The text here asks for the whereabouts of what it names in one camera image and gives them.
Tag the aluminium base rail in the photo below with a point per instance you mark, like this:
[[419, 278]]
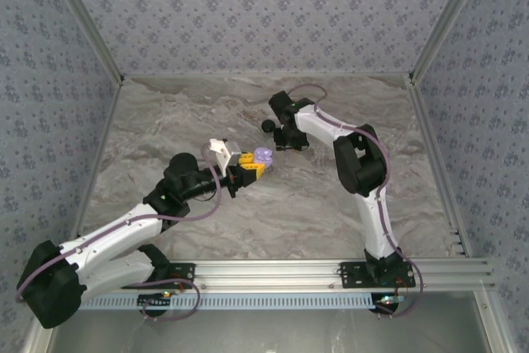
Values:
[[268, 272]]

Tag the aluminium right side rail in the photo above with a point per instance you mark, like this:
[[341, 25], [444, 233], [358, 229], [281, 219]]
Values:
[[434, 163]]

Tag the aluminium frame post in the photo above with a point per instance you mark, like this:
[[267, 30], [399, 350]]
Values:
[[84, 18], [449, 18]]

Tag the aluminium left frame post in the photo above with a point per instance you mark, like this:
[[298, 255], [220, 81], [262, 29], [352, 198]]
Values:
[[84, 18]]

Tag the black right controller board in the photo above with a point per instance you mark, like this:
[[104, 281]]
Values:
[[388, 305]]

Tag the aluminium right frame post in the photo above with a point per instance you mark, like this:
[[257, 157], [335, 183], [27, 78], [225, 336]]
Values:
[[449, 18]]

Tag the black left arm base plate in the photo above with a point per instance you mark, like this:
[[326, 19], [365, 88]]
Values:
[[184, 274]]

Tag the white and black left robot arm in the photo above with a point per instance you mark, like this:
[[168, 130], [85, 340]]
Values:
[[115, 237]]

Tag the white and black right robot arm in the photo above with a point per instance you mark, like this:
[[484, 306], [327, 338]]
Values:
[[363, 163]]

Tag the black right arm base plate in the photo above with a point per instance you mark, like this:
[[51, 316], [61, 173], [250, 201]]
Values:
[[351, 276]]

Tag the grey metal panel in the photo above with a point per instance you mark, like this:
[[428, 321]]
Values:
[[268, 332]]

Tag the purple earbud charging case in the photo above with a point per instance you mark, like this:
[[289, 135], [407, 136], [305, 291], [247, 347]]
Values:
[[263, 156]]

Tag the black left controller board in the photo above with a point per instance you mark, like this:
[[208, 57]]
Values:
[[153, 303]]

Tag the black controller board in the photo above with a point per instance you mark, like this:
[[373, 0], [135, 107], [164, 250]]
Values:
[[388, 305], [153, 303]]

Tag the aluminium left side rail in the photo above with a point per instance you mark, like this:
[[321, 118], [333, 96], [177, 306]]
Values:
[[97, 163]]

